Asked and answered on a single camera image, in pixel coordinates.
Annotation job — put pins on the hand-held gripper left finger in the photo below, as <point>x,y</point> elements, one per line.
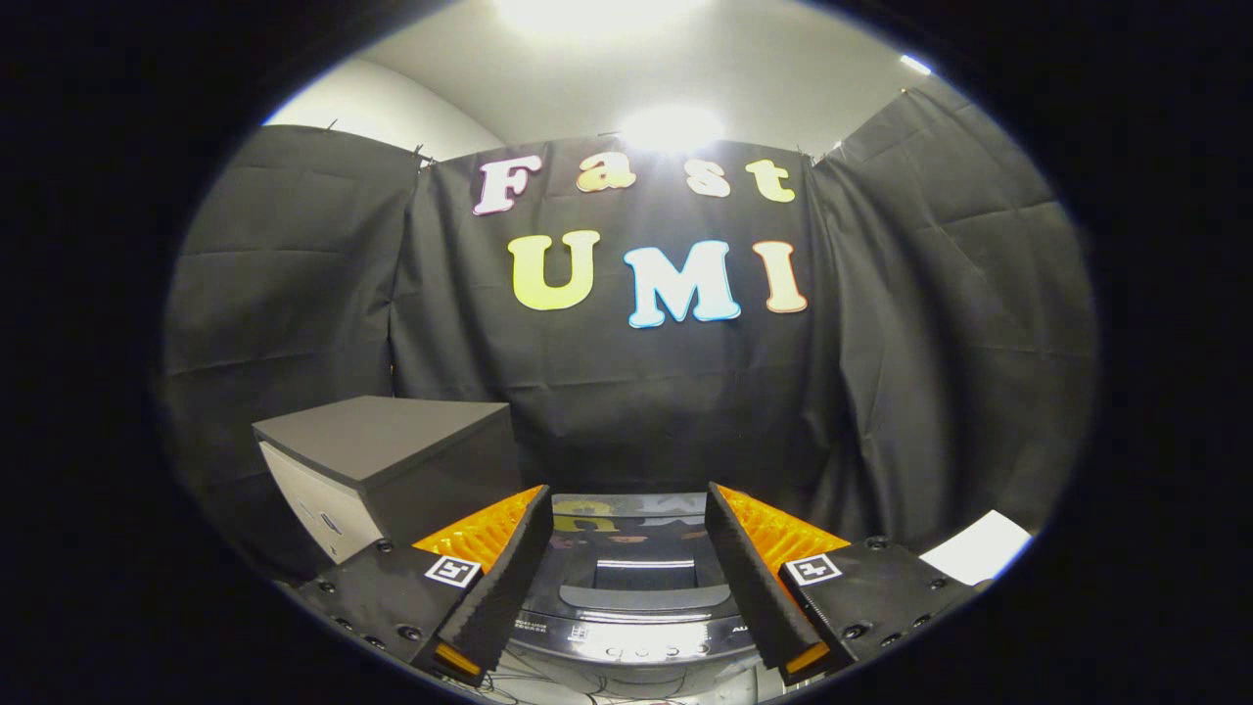
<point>499,587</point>

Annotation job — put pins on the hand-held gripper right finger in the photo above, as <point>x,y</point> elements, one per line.
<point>759,587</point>

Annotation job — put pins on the grey washing machine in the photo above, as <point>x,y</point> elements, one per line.
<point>636,651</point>

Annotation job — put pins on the grey cabinet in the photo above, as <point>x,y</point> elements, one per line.
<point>382,441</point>

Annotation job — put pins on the ceiling light behind backdrop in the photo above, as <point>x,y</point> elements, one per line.
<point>671,127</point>

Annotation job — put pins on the small ceiling light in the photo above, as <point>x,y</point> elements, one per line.
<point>915,65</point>

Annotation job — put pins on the large ceiling light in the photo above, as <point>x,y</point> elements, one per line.
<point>597,12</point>

